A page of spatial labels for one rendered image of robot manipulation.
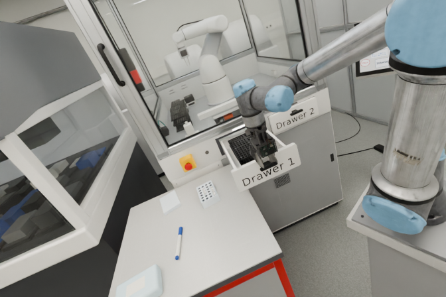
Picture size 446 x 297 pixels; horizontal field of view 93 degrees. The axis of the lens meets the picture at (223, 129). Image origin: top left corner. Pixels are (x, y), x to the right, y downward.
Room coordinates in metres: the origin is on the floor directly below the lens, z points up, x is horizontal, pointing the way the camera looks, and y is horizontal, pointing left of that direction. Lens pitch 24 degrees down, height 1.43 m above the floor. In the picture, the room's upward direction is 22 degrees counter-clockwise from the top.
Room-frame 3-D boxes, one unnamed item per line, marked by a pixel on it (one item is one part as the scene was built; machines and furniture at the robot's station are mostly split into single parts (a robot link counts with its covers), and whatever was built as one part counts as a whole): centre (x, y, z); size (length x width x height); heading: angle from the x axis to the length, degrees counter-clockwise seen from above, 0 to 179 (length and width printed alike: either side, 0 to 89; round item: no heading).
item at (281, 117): (1.06, -0.40, 0.87); 0.29 x 0.02 x 0.11; 94
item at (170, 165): (1.52, -0.09, 0.87); 1.02 x 0.95 x 0.14; 94
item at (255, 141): (0.67, -0.12, 1.04); 0.09 x 0.08 x 0.12; 4
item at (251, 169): (0.72, -0.11, 0.87); 0.29 x 0.02 x 0.11; 94
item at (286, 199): (1.52, -0.10, 0.40); 1.03 x 0.95 x 0.80; 94
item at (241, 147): (0.92, -0.10, 0.87); 0.22 x 0.18 x 0.06; 4
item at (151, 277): (0.48, 0.46, 0.78); 0.15 x 0.10 x 0.04; 101
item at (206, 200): (0.82, 0.18, 0.78); 0.12 x 0.08 x 0.04; 10
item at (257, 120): (0.68, -0.12, 1.13); 0.08 x 0.08 x 0.05
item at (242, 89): (0.67, -0.12, 1.20); 0.09 x 0.08 x 0.11; 32
